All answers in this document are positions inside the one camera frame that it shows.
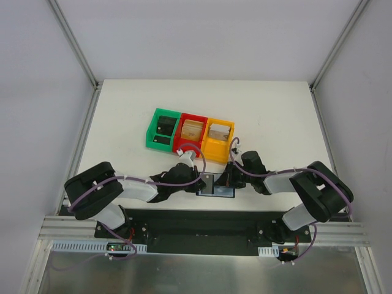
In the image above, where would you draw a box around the black leather card holder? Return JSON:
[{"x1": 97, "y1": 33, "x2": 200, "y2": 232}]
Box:
[{"x1": 196, "y1": 173, "x2": 235, "y2": 198}]

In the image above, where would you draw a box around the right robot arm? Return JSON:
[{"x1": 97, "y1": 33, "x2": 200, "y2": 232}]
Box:
[{"x1": 214, "y1": 150, "x2": 353, "y2": 244}]

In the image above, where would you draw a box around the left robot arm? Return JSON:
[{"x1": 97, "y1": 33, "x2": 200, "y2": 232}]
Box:
[{"x1": 64, "y1": 150, "x2": 206, "y2": 240}]

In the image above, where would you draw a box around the gold card stack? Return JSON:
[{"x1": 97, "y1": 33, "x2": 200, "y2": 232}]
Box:
[{"x1": 180, "y1": 119, "x2": 204, "y2": 141}]

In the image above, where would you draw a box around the silver card stack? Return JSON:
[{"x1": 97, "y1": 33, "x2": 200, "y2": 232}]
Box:
[{"x1": 208, "y1": 123, "x2": 231, "y2": 141}]

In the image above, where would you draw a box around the black card stack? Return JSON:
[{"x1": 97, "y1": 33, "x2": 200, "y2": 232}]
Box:
[{"x1": 156, "y1": 116, "x2": 177, "y2": 136}]

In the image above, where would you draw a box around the yellow plastic bin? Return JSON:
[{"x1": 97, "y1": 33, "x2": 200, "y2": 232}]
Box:
[{"x1": 201, "y1": 118, "x2": 235, "y2": 164}]

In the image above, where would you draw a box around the red plastic bin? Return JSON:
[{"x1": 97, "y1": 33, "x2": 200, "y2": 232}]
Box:
[{"x1": 172, "y1": 113, "x2": 208, "y2": 153}]

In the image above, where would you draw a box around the green plastic bin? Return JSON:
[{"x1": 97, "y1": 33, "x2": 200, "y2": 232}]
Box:
[{"x1": 145, "y1": 108, "x2": 181, "y2": 153}]

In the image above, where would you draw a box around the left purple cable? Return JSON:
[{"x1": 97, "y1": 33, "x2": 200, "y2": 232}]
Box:
[{"x1": 67, "y1": 145, "x2": 206, "y2": 213}]

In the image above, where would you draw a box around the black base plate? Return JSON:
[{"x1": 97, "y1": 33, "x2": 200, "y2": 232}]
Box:
[{"x1": 94, "y1": 209, "x2": 311, "y2": 256}]

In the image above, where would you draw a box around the right white cable duct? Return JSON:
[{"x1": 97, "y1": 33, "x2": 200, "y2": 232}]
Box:
[{"x1": 258, "y1": 245, "x2": 279, "y2": 258}]

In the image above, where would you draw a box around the white cable duct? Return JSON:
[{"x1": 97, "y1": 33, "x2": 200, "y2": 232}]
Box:
[
  {"x1": 258, "y1": 245, "x2": 279, "y2": 258},
  {"x1": 51, "y1": 241, "x2": 148, "y2": 255}
]

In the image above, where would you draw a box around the left aluminium frame post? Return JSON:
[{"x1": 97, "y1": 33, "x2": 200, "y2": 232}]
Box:
[{"x1": 47, "y1": 0, "x2": 104, "y2": 89}]

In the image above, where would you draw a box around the aluminium frame post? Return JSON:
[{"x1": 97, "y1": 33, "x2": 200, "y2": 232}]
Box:
[
  {"x1": 309, "y1": 0, "x2": 371, "y2": 92},
  {"x1": 47, "y1": 0, "x2": 104, "y2": 89}
]

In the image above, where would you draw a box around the left white cable duct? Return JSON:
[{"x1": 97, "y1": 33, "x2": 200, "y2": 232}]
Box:
[{"x1": 51, "y1": 241, "x2": 148, "y2": 255}]

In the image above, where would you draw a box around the right aluminium frame post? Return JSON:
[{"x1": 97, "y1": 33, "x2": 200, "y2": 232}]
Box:
[{"x1": 309, "y1": 0, "x2": 371, "y2": 92}]

